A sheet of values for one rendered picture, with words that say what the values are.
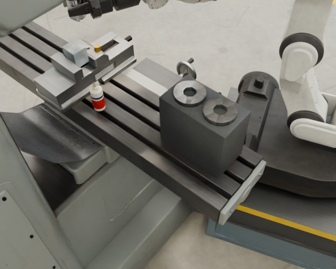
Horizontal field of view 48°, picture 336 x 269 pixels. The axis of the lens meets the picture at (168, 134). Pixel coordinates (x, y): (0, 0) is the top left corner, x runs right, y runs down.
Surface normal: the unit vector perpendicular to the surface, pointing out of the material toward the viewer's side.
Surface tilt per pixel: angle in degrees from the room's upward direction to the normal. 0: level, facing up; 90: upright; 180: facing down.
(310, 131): 90
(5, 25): 90
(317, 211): 0
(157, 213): 0
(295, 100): 90
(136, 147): 0
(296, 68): 90
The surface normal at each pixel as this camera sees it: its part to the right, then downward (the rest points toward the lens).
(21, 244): 0.77, 0.47
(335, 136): -0.36, 0.73
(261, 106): -0.01, -0.62
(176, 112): -0.66, 0.59
